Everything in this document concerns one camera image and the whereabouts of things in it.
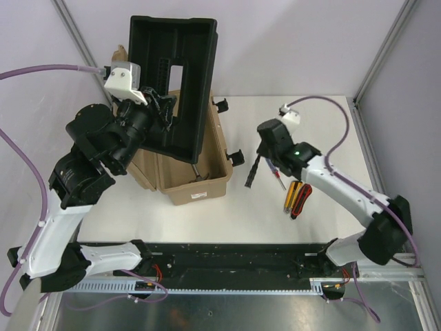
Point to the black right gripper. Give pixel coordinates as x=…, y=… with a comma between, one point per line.
x=261, y=149

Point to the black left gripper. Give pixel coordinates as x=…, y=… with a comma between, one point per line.
x=167, y=103

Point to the black toolbox tray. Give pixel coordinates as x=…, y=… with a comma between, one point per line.
x=177, y=56

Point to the yellow utility knife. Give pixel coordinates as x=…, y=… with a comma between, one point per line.
x=291, y=196

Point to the black rubber mallet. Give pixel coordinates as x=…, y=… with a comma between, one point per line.
x=252, y=172

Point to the red black utility knife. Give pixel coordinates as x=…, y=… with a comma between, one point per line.
x=304, y=193

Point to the tan plastic toolbox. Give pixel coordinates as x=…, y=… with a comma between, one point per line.
x=156, y=172

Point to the steel claw hammer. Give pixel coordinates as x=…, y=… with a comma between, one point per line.
x=198, y=176

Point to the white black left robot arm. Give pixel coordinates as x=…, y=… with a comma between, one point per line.
x=105, y=143

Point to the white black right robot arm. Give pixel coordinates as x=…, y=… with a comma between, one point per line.
x=386, y=221

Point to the blue red screwdriver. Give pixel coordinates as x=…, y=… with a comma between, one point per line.
x=275, y=172

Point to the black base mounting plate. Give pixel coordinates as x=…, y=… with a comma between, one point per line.
x=241, y=266

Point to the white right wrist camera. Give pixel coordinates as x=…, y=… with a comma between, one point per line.
x=290, y=118

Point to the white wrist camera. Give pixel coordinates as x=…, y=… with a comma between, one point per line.
x=290, y=118
x=123, y=82

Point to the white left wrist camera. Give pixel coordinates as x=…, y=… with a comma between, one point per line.
x=123, y=82

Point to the left aluminium frame post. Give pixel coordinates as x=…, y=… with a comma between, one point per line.
x=74, y=32

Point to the aluminium frame post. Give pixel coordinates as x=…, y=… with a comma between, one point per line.
x=74, y=32
x=397, y=28

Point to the grey slotted cable duct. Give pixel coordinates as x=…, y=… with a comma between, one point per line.
x=137, y=286

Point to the right aluminium frame post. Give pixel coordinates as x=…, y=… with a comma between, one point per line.
x=397, y=28

